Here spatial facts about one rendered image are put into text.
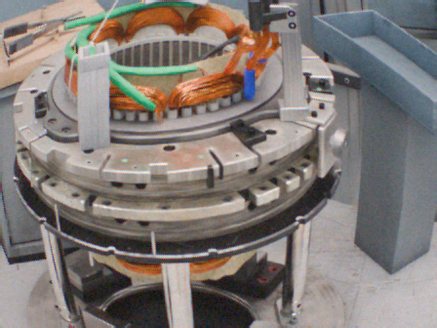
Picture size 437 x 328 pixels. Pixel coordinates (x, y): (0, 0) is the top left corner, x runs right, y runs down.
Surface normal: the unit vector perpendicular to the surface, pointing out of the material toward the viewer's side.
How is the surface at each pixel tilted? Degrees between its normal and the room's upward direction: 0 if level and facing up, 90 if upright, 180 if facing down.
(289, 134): 0
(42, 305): 0
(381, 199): 90
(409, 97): 90
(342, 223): 0
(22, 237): 90
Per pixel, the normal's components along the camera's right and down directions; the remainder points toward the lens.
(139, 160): -0.02, -0.86
